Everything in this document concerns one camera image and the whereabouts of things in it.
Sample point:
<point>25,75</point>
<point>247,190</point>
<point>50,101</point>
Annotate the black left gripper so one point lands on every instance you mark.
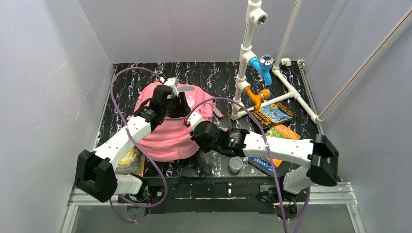
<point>180,105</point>

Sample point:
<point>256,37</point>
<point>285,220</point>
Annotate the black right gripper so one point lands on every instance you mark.
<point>199,135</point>

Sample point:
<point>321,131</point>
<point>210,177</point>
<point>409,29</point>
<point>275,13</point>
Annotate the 169-storey treehouse book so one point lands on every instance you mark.
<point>274,114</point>

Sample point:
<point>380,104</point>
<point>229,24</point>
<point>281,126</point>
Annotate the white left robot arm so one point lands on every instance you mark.
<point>95,170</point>

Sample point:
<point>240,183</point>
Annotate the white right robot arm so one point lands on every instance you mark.
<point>317,158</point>

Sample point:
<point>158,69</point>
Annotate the orange pipe fitting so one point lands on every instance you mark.
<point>257,99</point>

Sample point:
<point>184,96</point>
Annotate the blue 91-storey treehouse book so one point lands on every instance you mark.
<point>262,164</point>

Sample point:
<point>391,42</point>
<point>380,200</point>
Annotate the orange 39-storey treehouse book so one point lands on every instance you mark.
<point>280,131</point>

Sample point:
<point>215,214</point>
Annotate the green gold book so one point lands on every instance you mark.
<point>132,163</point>

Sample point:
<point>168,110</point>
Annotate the blue pipe valve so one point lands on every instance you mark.
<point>263,66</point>

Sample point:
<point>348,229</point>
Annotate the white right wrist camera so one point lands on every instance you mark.
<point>193,120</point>

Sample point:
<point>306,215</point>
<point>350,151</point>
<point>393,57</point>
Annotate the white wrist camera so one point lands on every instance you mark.
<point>169,88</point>
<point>193,120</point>

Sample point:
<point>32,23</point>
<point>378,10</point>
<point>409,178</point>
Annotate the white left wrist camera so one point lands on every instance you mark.
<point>169,88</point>

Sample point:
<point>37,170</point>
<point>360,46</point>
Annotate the white PVC pipe frame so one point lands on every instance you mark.
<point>257,17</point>

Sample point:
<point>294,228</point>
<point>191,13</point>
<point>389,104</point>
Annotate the aluminium frame rail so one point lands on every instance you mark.
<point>340,194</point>

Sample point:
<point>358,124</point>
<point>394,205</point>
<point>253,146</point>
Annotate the white wall conduit pipe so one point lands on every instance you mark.
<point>382,48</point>

